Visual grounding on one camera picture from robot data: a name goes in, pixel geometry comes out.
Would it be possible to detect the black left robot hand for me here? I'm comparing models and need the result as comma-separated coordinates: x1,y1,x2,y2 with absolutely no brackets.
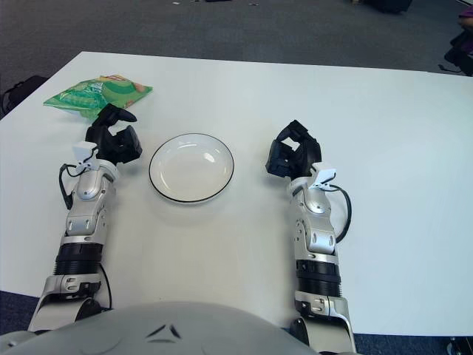
84,103,143,166

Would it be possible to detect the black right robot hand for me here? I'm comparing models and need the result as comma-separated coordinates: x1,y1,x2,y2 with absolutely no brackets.
265,119,323,180

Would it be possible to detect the green chips snack bag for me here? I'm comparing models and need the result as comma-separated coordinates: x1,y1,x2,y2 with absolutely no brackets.
43,74,154,121

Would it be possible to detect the white plate black rim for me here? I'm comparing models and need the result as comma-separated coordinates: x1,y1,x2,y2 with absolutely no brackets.
148,132,236,204

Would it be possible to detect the black bag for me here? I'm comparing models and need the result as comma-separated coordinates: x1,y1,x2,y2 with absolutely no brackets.
0,75,50,116

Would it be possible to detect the dark suitcase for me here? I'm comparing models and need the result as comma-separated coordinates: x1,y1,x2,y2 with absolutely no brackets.
364,0,413,15

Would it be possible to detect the grey robot torso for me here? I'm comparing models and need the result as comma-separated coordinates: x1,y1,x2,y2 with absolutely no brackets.
0,301,323,355

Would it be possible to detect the person in purple clothes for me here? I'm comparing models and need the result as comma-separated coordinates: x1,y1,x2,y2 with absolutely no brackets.
457,7,473,29

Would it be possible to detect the metal caster wheel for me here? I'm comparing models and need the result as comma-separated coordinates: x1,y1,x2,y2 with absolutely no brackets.
445,337,473,355

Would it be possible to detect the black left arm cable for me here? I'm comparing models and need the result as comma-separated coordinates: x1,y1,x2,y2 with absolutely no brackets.
58,163,114,311

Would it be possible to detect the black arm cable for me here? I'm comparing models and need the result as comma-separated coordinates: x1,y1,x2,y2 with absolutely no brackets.
327,183,353,246
58,163,114,311

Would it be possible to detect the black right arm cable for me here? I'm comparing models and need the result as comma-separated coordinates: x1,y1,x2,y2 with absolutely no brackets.
327,183,353,246

